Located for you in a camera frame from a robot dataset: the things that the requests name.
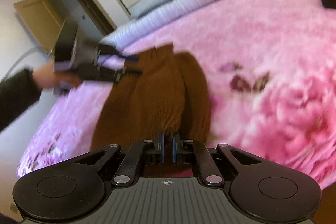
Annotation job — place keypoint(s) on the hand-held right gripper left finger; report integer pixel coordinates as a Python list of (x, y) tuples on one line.
[(162, 148)]

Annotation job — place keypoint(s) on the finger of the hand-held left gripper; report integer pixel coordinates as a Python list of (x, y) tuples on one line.
[(113, 52), (115, 74)]

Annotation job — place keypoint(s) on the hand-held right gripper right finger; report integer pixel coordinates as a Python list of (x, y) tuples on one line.
[(174, 148)]

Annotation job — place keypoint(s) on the brown fleece garment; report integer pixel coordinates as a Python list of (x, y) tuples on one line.
[(157, 98)]

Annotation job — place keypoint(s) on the person's left forearm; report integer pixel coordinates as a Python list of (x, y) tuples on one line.
[(15, 98)]

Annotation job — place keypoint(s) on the person's left hand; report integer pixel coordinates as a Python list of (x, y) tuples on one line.
[(46, 77)]

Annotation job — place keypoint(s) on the wooden door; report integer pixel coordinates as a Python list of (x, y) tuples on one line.
[(36, 19)]

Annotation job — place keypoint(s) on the grey pillow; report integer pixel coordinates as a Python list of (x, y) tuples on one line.
[(152, 5)]

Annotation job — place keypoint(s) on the pink floral blanket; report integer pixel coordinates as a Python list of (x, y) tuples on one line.
[(262, 43)]

